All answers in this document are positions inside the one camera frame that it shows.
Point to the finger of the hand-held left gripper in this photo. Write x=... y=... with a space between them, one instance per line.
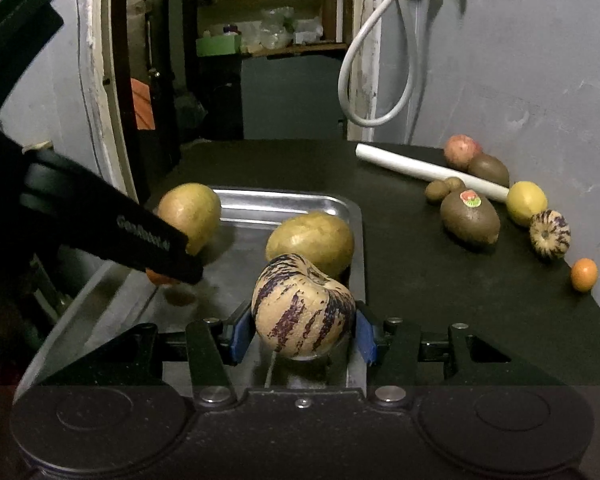
x=186 y=262

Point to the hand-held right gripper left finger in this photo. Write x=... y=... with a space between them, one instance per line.
x=239 y=335

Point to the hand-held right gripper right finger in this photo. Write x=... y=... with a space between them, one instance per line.
x=366 y=335

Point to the small orange kumquat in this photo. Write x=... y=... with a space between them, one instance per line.
x=162 y=279

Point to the yellow-brown oval fruit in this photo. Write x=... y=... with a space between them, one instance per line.
x=190 y=210
x=310 y=240

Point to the metal tray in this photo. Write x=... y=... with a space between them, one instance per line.
x=240 y=260

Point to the large striped pepino melon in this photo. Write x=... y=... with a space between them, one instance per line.
x=300 y=310

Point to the brown fruit with sticker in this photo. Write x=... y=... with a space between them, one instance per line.
x=470 y=222

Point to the tiny brown kiwi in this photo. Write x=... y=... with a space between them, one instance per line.
x=436 y=191
x=455 y=183

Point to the yellow lemon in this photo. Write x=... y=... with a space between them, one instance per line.
x=526 y=202

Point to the small striped pepino melon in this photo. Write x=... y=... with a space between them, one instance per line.
x=550 y=235

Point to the round orange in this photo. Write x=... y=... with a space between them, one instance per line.
x=584 y=275

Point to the orange bag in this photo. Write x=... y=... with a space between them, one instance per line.
x=142 y=105

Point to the white paper roll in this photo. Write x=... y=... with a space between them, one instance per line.
x=400 y=162

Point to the dark grey cabinet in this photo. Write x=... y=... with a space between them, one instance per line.
x=292 y=97

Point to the red apple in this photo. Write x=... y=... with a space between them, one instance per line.
x=459 y=150

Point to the green box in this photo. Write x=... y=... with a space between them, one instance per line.
x=217 y=45

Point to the clear plastic bags on shelf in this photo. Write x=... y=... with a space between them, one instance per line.
x=285 y=30

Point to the white door frame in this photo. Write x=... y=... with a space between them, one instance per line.
x=107 y=110

